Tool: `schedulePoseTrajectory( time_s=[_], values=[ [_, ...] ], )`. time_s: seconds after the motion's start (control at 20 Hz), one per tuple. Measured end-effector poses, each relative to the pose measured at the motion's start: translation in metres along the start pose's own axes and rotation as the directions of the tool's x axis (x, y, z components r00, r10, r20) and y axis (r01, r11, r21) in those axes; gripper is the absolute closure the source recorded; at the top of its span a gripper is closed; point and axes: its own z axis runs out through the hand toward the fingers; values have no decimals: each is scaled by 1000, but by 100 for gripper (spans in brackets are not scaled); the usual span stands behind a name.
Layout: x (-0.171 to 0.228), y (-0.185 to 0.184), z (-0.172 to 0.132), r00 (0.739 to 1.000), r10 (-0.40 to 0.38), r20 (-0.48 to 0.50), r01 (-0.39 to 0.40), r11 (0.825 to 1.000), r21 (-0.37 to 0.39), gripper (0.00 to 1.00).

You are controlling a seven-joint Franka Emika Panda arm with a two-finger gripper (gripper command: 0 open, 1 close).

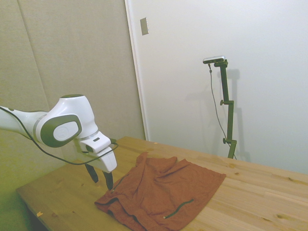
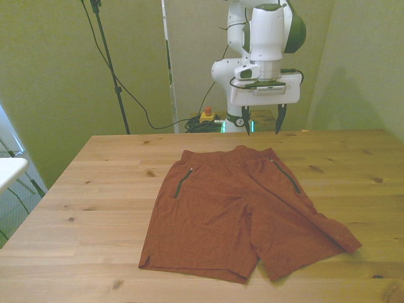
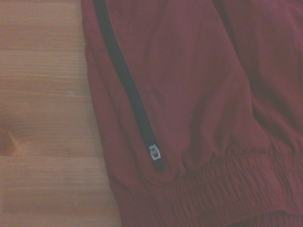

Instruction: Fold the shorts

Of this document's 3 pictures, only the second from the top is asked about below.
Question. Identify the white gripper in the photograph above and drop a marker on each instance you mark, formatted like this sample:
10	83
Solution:
268	99

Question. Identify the rust red shorts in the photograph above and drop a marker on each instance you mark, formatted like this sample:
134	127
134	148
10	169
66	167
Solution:
221	214

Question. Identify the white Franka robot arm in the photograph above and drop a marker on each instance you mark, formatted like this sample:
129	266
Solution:
266	31

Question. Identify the yellow emergency stop button box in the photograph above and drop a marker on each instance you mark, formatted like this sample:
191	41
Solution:
207	116

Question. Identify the black tripod stand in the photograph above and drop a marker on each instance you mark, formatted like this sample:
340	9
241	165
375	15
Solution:
109	60

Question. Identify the white folding side table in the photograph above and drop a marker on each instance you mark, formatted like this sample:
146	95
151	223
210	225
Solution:
9	170

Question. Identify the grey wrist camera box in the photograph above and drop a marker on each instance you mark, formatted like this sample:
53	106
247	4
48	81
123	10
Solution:
270	89

